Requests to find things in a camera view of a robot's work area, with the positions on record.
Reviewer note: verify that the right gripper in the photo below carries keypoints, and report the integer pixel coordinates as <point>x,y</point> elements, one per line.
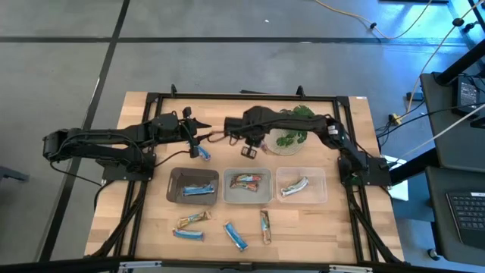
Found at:
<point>254,137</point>

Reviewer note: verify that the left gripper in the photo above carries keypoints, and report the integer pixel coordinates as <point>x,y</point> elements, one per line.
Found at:
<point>187,129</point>

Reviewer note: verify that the small blue crispy treat bar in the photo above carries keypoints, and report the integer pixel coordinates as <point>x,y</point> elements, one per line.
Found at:
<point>204,153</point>
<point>199,190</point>

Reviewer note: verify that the white green chewy granola bar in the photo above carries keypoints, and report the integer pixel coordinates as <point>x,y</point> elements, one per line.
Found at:
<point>295,186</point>

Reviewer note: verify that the green brown chewy granola bar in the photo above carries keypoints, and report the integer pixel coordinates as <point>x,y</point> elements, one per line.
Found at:
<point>194,219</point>

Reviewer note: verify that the Chewy-print granola bar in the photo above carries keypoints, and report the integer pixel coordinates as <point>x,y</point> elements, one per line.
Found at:
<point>265,227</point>

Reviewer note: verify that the blue granola bar orange end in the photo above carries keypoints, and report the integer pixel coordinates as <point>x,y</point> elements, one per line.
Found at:
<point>235,236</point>

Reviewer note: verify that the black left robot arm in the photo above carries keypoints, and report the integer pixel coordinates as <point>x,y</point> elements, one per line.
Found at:
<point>113,134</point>

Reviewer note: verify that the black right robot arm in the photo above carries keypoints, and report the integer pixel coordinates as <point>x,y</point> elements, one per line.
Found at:
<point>303,121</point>

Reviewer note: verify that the round woven mat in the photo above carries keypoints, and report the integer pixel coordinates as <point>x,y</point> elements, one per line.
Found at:
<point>273,149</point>

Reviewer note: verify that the dark grey plastic bin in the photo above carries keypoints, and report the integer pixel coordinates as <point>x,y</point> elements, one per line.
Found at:
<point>178,189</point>

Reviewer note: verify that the green leafy plant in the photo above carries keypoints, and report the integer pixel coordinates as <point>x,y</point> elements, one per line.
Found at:
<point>290,141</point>

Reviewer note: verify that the white plastic bin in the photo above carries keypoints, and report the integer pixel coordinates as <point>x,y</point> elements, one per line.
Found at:
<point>246,197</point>

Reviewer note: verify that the clear plastic bin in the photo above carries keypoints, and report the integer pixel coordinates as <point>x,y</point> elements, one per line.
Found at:
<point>314,189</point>

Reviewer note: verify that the yellow plug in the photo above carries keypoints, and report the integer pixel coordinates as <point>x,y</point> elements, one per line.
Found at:
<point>396,119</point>

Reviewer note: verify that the white paper sheet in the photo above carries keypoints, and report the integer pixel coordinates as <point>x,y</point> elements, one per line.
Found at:
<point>398,189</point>

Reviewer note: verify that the black diagonal beam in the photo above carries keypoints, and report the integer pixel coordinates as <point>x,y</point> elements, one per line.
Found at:
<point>413,167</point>
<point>462,64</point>

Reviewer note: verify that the black power brick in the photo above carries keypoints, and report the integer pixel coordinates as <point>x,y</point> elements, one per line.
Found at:
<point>415,96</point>

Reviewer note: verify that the black overhead crossbar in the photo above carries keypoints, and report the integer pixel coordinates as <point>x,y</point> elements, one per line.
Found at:
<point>57,267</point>

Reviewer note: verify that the grey floor object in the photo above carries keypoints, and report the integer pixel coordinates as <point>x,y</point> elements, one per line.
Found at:
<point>11,174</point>

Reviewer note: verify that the dark desk with keyboard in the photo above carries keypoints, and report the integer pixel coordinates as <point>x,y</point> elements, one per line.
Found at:
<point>439,212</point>

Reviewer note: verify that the black caster wheel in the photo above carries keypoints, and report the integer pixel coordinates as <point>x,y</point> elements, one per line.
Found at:
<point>433,255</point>

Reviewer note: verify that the black box device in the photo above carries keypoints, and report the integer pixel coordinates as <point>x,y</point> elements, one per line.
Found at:
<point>467,95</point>

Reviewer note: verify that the black keyboard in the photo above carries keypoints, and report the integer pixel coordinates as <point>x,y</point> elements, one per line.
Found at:
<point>470,216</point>

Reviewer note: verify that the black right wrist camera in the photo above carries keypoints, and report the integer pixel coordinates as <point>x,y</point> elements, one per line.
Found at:
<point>235,125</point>

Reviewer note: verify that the black table frame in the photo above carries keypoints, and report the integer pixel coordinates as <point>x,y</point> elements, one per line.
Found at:
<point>242,97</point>

